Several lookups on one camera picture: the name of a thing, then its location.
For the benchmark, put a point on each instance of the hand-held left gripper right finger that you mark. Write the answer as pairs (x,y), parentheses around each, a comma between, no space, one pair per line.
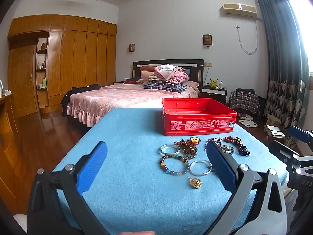
(221,167)

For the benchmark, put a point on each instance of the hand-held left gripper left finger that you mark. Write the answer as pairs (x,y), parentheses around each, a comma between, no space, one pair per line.
(93,167)

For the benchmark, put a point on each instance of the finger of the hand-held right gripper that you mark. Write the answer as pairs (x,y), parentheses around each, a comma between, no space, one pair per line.
(299,133)
(283,149)

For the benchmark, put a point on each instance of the gold amber charm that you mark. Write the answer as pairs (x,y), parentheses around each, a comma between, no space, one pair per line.
(195,183)

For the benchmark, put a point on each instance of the thin silver bangle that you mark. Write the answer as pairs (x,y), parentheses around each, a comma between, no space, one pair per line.
(190,169)

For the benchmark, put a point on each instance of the red metal tin box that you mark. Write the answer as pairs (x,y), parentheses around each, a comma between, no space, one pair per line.
(198,124)

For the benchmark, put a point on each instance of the wide silver bangle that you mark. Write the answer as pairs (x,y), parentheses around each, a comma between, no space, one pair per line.
(162,147)

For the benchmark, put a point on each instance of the white book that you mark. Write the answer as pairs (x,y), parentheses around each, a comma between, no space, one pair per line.
(275,131)

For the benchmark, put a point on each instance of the white bathroom scale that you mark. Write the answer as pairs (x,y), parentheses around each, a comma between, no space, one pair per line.
(248,123)

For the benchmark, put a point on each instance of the blue table cloth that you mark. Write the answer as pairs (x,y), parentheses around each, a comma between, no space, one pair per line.
(127,132)

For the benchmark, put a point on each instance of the plaid bag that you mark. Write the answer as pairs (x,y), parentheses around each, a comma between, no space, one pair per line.
(244,101)

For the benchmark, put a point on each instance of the grey patterned curtain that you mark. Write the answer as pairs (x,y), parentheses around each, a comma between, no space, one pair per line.
(278,66)

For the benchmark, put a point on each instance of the dark nightstand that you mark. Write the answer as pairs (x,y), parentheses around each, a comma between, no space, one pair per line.
(214,94)

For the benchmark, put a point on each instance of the bed with pink cover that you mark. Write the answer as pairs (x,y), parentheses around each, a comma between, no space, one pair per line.
(117,95)

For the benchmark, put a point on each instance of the black jacket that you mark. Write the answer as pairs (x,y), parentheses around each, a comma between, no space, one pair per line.
(83,89)

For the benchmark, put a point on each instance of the yellow plush toy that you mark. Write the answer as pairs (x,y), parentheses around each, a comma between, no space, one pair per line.
(213,83)

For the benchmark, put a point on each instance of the wooden dresser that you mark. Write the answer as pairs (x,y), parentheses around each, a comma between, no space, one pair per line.
(9,139)

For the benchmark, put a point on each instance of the dark red cloth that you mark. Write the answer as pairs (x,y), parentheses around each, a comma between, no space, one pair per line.
(130,80)

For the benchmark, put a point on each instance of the green box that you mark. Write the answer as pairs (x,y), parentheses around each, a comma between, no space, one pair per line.
(44,83)

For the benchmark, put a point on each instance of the blue plaid folded cloth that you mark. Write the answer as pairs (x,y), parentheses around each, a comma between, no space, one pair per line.
(166,86)

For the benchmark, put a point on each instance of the pink folded clothes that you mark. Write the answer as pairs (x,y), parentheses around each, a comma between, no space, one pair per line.
(178,76)

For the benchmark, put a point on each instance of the window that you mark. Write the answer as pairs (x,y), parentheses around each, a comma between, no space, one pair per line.
(305,29)

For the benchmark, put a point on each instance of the pink folded blanket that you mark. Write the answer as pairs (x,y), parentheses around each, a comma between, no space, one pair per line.
(146,74)

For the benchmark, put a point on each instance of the wooden door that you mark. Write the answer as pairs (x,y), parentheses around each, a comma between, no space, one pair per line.
(23,78)

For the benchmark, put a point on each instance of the light blue garment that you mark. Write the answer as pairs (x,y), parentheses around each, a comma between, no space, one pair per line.
(167,67)

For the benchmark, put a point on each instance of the wooden wardrobe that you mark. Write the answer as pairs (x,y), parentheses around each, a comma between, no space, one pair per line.
(73,53)

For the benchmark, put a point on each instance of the white plastic bottle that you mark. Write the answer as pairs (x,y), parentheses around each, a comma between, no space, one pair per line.
(2,89)

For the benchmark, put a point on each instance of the wall socket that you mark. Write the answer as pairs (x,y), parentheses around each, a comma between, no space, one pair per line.
(208,64)

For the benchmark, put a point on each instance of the small wooden wall lamp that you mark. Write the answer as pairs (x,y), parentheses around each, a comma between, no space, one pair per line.
(131,47)

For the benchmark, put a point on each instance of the large wooden wall lamp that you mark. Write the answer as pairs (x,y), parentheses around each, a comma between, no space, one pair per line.
(207,40)

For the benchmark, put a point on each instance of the wall air conditioner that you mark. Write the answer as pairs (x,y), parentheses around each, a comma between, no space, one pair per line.
(239,9)

